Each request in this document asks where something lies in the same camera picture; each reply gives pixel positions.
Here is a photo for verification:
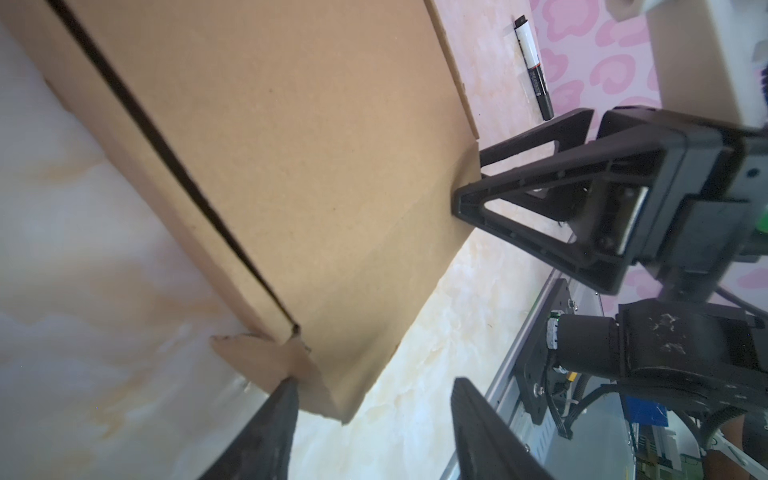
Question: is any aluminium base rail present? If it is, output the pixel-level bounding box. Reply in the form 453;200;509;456
441;271;600;479

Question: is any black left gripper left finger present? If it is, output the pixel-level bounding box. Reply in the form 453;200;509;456
199;377;299;480

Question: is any black marker pen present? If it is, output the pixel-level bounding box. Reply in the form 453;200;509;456
513;15;554;121

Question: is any brown cardboard paper box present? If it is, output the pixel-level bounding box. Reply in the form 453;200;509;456
1;1;479;423

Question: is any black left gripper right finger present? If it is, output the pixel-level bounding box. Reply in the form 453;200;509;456
451;377;552;480

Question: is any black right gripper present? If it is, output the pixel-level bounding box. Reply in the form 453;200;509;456
451;106;768;301

